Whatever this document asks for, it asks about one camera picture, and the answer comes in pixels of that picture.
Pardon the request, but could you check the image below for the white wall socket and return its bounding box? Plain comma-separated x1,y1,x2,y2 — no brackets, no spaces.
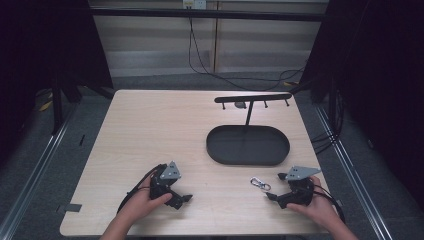
182,0,208,10

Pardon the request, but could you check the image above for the metal floor rail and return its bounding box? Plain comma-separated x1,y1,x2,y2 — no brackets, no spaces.
0,103,80,240
314,104,395,240

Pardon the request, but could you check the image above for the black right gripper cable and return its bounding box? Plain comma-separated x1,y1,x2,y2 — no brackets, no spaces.
311,183,347,224

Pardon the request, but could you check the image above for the person's left hand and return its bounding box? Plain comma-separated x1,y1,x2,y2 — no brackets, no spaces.
124,174,174,228

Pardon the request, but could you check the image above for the bundle of black floor cables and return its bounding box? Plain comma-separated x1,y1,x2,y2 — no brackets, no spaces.
310,88,346,155

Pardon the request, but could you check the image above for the black metal stand leg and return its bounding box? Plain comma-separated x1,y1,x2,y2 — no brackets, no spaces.
50,78,65,136

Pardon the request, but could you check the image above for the black key rack with tray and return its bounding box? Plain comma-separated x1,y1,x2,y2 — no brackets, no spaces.
205,92,293,167

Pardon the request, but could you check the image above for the black curtain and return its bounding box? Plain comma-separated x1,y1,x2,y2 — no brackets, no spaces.
0,0,115,168
299,0,424,209

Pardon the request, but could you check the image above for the silver keychain clasp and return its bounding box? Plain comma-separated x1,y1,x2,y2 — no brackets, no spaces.
249,176,272,193

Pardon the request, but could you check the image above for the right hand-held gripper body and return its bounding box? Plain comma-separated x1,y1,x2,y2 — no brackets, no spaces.
276,165,322,210

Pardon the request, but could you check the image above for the grey tape strip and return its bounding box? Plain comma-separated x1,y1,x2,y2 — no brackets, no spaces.
55,203,83,215

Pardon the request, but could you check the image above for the black wall cable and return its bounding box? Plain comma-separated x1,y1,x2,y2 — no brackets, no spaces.
187,16,306,92

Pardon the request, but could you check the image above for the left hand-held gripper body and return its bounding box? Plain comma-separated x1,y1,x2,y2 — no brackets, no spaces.
149,161,185,211

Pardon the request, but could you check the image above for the black horizontal frame bar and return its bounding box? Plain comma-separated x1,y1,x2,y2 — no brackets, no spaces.
90,7,330,23

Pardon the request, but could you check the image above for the person's right hand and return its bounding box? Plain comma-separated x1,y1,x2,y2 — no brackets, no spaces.
286,175,335,232

